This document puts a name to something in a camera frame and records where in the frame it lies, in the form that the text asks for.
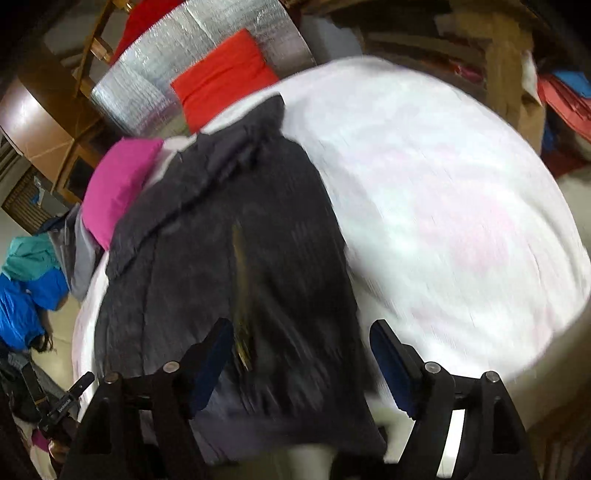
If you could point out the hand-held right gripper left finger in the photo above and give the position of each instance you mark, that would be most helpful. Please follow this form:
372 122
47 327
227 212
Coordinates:
212 364

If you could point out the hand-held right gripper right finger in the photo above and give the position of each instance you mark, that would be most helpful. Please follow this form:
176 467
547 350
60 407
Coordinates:
392 364

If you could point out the dark grey jacket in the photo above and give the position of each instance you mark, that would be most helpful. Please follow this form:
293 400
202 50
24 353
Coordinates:
258 258

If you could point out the blue jacket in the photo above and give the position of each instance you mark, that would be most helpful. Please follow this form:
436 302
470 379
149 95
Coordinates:
23 309

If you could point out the grey cloth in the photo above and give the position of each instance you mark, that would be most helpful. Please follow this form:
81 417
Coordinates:
78 258

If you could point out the teal cloth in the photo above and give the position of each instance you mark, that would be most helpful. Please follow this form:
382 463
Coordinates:
27 258

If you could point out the white fluffy blanket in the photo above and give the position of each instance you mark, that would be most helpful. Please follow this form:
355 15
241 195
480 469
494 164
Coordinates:
438 207

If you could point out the pink pillow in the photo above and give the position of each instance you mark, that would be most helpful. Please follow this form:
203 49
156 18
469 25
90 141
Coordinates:
120 184

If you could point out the brown slatted screen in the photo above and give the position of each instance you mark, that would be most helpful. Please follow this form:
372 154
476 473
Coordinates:
21 203

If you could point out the red pillow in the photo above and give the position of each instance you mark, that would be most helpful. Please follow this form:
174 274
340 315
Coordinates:
221 78

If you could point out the wooden cabinet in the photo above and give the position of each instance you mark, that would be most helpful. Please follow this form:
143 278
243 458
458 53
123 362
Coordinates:
32 115

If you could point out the silver foil mat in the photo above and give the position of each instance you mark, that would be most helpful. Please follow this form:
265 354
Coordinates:
152 64

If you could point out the cardboard box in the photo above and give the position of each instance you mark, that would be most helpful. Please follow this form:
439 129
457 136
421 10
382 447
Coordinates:
512 78

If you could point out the wooden railing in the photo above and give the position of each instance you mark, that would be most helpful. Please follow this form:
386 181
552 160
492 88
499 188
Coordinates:
99 46

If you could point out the red cloth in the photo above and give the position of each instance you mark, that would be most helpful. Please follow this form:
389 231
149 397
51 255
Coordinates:
143 18

